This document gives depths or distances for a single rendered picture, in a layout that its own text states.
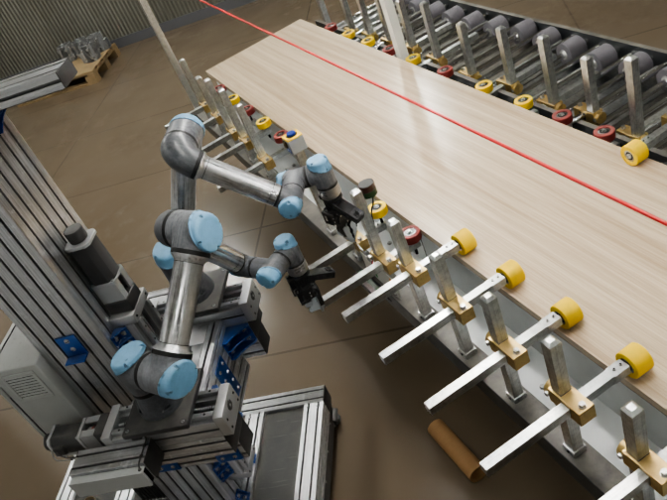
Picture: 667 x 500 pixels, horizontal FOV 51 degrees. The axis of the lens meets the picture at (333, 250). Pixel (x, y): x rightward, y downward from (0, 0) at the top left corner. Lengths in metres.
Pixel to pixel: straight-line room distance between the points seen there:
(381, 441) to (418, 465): 0.22
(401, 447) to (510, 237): 1.12
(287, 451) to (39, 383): 1.08
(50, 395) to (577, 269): 1.75
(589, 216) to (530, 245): 0.22
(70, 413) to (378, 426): 1.35
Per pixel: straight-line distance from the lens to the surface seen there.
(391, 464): 3.11
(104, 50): 9.54
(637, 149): 2.67
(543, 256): 2.39
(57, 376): 2.52
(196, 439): 2.30
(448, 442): 3.00
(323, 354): 3.64
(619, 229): 2.44
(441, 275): 2.14
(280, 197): 2.26
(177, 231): 2.05
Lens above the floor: 2.48
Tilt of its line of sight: 36 degrees down
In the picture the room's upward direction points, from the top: 24 degrees counter-clockwise
